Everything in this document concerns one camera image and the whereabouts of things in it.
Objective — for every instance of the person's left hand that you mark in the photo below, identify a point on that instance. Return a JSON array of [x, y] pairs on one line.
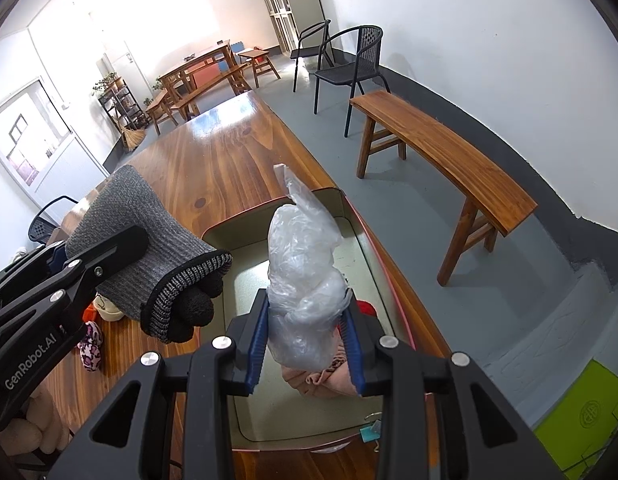
[[39, 430]]

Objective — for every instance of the blue binder clip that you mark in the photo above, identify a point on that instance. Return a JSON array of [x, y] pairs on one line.
[[369, 434]]

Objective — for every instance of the white framed window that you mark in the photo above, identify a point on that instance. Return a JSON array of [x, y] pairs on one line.
[[24, 140]]

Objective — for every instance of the black mesh chair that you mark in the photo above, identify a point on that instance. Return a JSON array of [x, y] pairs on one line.
[[41, 232]]

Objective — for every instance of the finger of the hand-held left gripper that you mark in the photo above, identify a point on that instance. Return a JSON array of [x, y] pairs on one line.
[[56, 256], [114, 250]]

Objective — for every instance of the grey knit glove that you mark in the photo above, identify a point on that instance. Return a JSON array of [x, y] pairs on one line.
[[134, 210]]

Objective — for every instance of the cream knit cloth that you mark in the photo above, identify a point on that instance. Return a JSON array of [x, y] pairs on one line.
[[110, 310]]

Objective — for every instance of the black metal chair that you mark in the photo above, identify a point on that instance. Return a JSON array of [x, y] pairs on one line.
[[309, 52], [349, 72]]

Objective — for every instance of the short wooden bench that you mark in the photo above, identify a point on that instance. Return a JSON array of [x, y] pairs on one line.
[[156, 100]]

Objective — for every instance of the leopard print sock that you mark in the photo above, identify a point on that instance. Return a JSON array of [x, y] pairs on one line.
[[93, 352]]

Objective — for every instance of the blue panel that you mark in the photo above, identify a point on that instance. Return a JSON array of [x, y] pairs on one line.
[[223, 67]]

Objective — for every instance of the red ball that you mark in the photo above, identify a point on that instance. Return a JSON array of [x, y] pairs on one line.
[[369, 307]]

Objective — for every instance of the long wooden bench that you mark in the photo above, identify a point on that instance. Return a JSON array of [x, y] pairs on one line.
[[439, 155]]

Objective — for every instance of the small wooden stool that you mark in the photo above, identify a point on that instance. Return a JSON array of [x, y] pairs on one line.
[[251, 53]]

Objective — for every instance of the pink knit cloth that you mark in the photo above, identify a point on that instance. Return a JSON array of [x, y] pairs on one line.
[[319, 377]]

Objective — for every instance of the pale orange toy block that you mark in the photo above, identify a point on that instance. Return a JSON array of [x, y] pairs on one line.
[[90, 313]]

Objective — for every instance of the orange panel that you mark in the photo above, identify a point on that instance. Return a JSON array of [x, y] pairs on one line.
[[204, 76]]

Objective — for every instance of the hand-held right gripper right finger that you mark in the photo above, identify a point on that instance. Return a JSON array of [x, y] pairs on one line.
[[351, 352]]

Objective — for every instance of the straw broom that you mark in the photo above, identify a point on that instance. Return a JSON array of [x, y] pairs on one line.
[[133, 140]]

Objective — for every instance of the black plant rack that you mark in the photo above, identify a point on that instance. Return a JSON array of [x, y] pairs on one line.
[[124, 105]]

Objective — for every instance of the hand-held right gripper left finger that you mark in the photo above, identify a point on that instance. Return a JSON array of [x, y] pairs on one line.
[[254, 342]]

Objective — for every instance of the grey metal cabinet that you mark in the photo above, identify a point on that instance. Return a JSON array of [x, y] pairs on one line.
[[309, 5]]

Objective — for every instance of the wooden dining table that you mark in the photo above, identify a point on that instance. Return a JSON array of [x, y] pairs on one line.
[[204, 55]]

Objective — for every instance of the red metal tin container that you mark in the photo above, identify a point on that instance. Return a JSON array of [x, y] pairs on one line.
[[239, 240]]

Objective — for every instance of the clear plastic bag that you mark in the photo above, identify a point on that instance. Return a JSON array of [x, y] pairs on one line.
[[301, 270]]

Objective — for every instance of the green cardboard box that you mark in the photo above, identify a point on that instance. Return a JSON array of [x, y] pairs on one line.
[[584, 410]]

